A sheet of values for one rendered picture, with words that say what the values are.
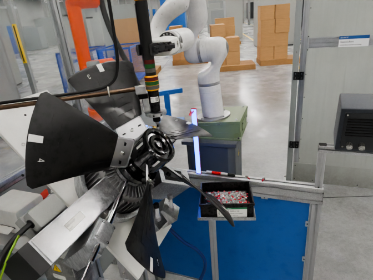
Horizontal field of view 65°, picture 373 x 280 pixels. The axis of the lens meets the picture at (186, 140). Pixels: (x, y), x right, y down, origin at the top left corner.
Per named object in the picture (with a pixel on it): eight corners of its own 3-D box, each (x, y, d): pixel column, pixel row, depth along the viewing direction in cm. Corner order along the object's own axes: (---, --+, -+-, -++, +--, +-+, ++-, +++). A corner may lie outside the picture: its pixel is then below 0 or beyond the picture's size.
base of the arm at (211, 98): (198, 113, 177) (193, 83, 170) (230, 109, 174) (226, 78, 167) (195, 123, 160) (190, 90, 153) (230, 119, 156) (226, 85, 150)
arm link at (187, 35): (156, 33, 104) (179, 27, 101) (171, 30, 116) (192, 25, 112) (162, 57, 107) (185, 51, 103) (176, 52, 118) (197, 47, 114)
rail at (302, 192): (137, 180, 157) (135, 167, 154) (141, 176, 161) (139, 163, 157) (322, 205, 125) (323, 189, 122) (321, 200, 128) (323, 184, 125)
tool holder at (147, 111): (140, 120, 92) (135, 89, 88) (138, 113, 98) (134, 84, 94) (168, 115, 93) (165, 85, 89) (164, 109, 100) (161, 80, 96)
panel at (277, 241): (160, 271, 183) (145, 180, 157) (161, 269, 184) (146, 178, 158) (301, 307, 153) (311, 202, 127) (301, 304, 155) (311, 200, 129)
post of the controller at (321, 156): (314, 188, 123) (318, 145, 116) (314, 184, 126) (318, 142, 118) (322, 189, 122) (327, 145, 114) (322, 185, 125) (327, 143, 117)
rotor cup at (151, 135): (110, 167, 87) (134, 144, 80) (124, 138, 98) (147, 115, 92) (148, 193, 92) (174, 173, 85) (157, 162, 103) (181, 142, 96)
